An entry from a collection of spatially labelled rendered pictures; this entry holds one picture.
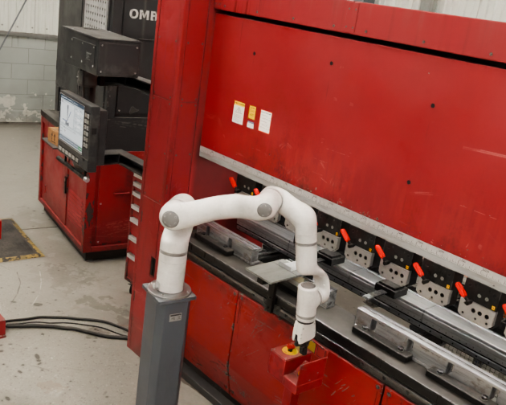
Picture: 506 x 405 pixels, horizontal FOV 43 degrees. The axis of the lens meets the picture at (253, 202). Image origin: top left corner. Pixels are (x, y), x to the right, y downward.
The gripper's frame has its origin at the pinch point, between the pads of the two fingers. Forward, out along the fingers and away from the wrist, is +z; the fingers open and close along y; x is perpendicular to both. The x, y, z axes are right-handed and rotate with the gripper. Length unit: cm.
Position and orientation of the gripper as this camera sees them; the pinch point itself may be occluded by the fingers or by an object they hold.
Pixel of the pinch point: (303, 349)
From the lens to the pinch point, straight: 286.5
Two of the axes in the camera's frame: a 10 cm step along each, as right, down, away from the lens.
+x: 6.6, 2.9, -7.0
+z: -0.3, 9.3, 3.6
